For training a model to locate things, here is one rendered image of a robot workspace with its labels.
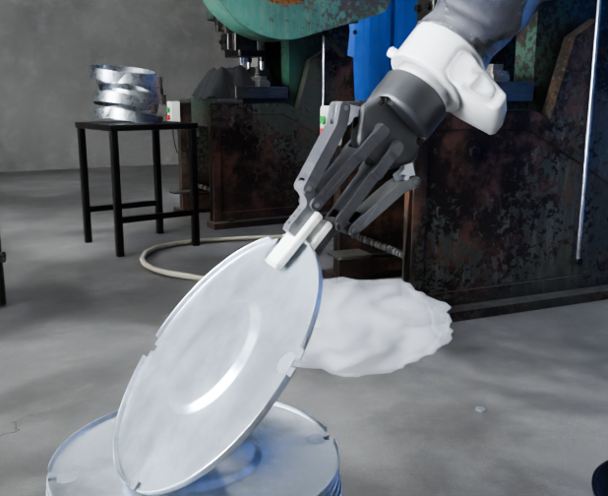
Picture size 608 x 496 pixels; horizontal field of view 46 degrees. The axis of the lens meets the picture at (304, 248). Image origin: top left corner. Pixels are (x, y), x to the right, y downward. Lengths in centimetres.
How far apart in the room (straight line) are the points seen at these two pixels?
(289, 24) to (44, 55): 363
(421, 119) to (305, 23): 291
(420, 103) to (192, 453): 39
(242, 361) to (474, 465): 81
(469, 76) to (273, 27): 283
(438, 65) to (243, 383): 36
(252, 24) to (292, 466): 291
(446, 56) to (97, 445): 54
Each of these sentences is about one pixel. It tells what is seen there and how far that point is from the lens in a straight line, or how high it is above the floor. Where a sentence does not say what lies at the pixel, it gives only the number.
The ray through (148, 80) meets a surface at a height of 72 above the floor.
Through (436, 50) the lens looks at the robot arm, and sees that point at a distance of 74.
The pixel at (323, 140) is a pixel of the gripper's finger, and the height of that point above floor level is 62.
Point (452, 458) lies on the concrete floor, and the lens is 142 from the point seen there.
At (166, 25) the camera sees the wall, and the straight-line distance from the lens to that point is 706.
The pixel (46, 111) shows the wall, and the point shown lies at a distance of 683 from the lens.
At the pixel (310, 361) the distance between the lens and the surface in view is 173.
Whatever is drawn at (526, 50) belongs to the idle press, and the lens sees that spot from 245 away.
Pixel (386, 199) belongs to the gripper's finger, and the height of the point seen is 56.
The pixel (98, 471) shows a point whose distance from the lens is 76.
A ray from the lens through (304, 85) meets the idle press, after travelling 383.
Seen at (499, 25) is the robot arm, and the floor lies 73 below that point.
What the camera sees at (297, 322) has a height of 47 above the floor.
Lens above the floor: 67
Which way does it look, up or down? 12 degrees down
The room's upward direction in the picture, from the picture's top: straight up
